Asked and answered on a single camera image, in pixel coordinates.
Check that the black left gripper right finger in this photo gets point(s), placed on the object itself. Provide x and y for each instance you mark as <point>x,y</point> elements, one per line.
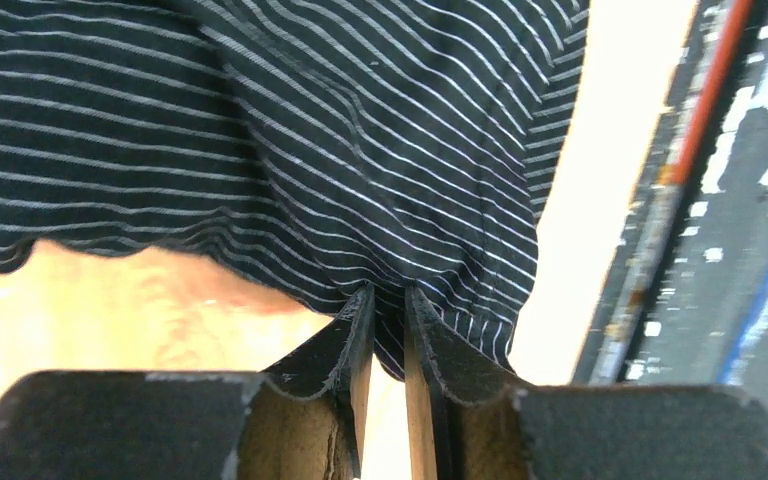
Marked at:
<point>469,418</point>

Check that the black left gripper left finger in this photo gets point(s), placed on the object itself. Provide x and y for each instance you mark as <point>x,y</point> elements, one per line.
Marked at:
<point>303,417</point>

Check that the black pinstriped underwear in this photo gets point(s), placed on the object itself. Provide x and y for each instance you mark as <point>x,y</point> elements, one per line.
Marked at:
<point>313,147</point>

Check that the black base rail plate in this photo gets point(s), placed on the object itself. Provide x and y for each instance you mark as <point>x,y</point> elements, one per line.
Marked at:
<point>686,297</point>

